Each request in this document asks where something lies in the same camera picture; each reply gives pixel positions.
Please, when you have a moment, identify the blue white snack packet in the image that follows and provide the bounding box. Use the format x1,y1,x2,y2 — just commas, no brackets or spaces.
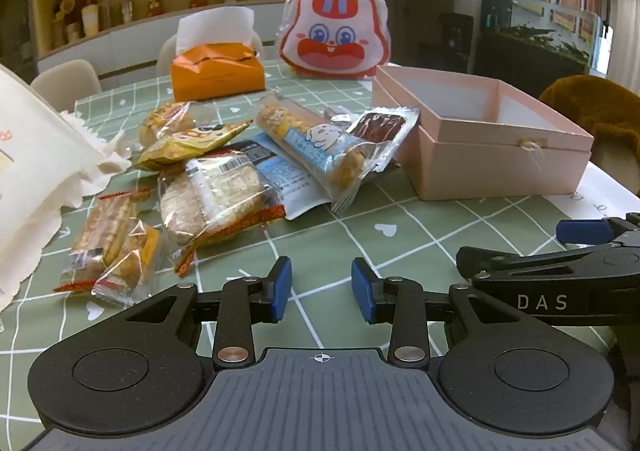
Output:
220,133,333,220

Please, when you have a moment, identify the orange tissue box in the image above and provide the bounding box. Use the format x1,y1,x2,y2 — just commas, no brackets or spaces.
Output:
170,43,266,102

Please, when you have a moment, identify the glass fish tank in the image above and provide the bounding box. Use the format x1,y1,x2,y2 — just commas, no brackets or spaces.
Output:
480,0,613,76

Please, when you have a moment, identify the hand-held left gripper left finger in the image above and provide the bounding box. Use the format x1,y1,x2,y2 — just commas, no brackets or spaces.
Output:
119,256,294,370

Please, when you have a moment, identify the green checkered tablecloth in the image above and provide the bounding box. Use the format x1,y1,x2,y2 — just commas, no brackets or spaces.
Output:
0,58,621,432

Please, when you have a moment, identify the pink cardboard box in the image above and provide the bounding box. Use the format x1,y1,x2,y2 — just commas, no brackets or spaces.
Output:
371,65,595,202

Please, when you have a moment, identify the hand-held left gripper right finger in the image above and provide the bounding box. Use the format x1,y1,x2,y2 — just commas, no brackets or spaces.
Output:
350,257,527,369

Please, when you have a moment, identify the brown chocolate cake packet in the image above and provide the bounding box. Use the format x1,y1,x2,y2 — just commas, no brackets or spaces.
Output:
330,107,421,172

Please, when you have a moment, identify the cream canvas bag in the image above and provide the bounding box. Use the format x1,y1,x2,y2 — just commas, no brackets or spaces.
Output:
0,63,133,312

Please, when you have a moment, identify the yellow doll figurine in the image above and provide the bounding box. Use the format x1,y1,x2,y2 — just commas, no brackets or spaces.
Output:
54,0,81,46

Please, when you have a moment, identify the long cracker packet rabbit label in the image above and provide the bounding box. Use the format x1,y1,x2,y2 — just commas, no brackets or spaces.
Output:
255,90,401,218

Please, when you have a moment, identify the cream chair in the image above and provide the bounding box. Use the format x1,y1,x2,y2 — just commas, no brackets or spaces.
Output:
30,59,103,112
156,33,263,78

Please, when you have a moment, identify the red white rabbit face pouch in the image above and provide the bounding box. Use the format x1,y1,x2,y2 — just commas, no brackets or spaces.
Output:
277,0,391,79

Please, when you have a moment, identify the small clear yellow cake packet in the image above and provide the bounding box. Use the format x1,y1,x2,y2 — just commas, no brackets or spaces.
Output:
92,223,168,308

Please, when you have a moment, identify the white paper sheet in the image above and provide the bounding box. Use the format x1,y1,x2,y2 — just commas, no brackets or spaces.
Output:
542,161,640,248

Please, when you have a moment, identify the black water dispenser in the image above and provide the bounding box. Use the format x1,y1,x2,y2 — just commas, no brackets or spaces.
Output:
437,13,475,74

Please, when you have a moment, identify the round cake clear packet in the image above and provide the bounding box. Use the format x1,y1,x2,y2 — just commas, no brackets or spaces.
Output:
137,101,206,149

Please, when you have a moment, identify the white tissue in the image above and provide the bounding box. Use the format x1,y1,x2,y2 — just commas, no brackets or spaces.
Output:
176,7,257,56

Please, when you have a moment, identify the brown plush chair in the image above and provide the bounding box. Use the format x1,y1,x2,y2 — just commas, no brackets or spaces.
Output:
537,76,640,196

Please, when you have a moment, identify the large rice cracker clear packet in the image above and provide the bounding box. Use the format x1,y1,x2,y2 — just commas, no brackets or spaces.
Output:
159,155,287,278

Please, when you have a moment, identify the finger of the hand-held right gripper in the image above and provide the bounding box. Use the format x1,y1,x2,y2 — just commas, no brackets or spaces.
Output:
556,212,640,246
456,241,640,290

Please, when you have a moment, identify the biscuit packet with red edges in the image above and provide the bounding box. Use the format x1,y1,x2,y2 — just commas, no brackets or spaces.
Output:
52,188,153,294

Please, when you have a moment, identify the yellow cartoon snack packet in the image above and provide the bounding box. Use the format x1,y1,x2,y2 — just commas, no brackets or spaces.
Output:
136,121,253,172

